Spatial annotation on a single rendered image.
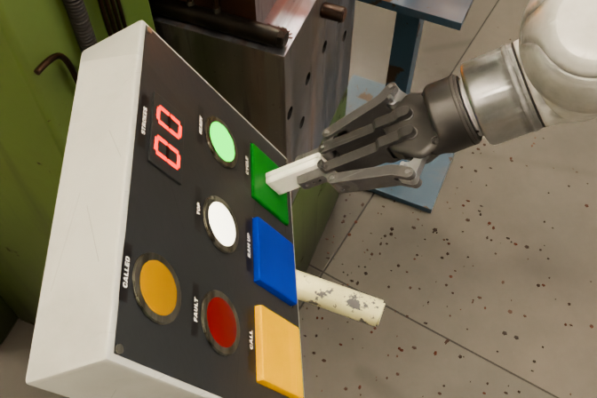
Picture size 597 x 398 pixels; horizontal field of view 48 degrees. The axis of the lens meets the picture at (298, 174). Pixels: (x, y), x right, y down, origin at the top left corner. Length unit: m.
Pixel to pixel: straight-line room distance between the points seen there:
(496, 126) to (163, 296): 0.35
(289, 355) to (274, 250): 0.11
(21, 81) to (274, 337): 0.43
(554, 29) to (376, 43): 1.94
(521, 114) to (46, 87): 0.55
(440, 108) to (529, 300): 1.28
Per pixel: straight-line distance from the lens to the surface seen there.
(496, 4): 2.63
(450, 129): 0.68
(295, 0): 1.13
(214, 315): 0.60
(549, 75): 0.49
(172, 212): 0.60
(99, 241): 0.55
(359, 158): 0.72
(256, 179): 0.74
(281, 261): 0.73
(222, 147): 0.70
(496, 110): 0.67
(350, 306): 1.11
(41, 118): 0.91
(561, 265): 1.99
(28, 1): 0.82
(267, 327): 0.66
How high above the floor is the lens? 1.65
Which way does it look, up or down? 55 degrees down
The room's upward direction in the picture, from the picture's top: straight up
